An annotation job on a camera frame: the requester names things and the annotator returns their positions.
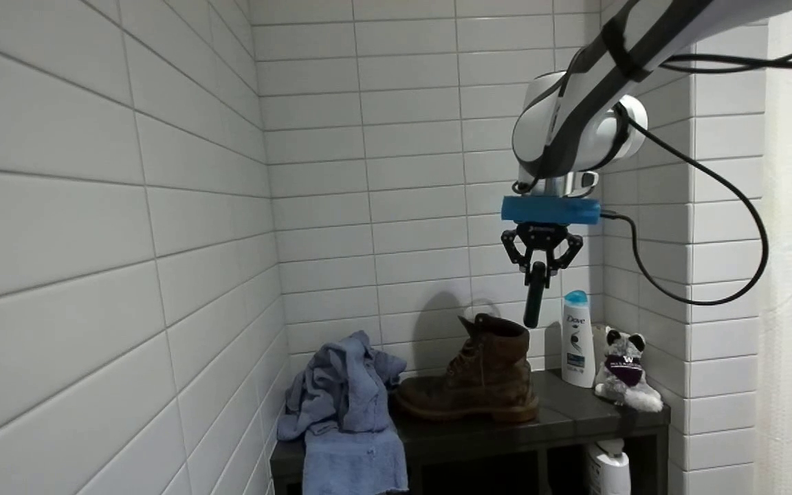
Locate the white pump bottle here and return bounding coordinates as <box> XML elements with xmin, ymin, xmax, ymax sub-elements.
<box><xmin>586</xmin><ymin>439</ymin><xmax>634</xmax><ymax>495</ymax></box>

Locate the white Dove bottle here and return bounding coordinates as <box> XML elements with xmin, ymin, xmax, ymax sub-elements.
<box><xmin>560</xmin><ymin>290</ymin><xmax>599</xmax><ymax>392</ymax></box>

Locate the black camera cable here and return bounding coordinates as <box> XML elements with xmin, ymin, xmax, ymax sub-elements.
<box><xmin>599</xmin><ymin>96</ymin><xmax>773</xmax><ymax>308</ymax></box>

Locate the blue towel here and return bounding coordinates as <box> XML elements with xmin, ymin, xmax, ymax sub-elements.
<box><xmin>272</xmin><ymin>329</ymin><xmax>411</xmax><ymax>495</ymax></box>

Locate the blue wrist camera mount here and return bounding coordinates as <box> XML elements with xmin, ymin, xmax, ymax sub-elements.
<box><xmin>502</xmin><ymin>194</ymin><xmax>606</xmax><ymax>228</ymax></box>

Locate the brown leather boot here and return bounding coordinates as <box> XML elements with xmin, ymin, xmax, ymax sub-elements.
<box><xmin>393</xmin><ymin>312</ymin><xmax>542</xmax><ymax>425</ymax></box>

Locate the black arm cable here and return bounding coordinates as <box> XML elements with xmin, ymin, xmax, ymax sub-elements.
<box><xmin>660</xmin><ymin>30</ymin><xmax>792</xmax><ymax>77</ymax></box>

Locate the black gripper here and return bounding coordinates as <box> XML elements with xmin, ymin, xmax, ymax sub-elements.
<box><xmin>502</xmin><ymin>221</ymin><xmax>590</xmax><ymax>290</ymax></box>

